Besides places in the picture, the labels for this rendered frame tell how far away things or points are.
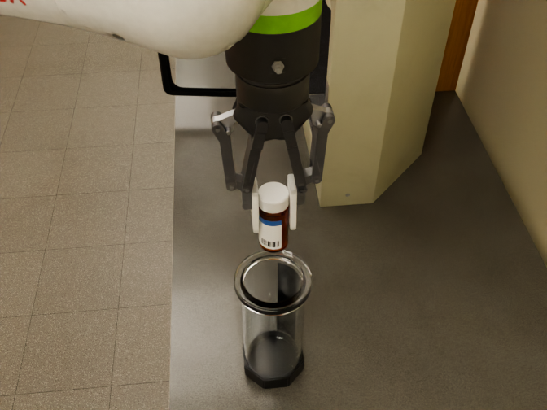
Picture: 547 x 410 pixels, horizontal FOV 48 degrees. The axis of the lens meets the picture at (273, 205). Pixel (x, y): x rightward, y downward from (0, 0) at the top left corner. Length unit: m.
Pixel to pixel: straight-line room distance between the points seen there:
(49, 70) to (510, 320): 2.87
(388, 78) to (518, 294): 0.45
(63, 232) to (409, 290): 1.74
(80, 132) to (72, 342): 1.16
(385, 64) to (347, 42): 0.08
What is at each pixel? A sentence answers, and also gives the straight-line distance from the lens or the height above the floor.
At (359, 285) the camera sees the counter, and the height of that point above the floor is 0.94.
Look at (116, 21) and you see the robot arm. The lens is 0.45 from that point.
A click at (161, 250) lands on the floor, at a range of 2.46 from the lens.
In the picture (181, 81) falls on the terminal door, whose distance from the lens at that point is 1.47.
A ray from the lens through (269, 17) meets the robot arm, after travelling 0.55.
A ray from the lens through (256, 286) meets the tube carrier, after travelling 0.93.
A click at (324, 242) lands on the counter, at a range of 1.21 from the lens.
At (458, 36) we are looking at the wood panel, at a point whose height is 1.09.
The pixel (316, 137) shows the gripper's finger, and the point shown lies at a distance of 0.68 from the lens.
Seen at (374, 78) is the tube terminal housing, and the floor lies 1.25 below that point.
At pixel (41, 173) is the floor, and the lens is 2.90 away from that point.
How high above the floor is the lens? 1.85
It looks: 46 degrees down
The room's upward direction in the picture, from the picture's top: straight up
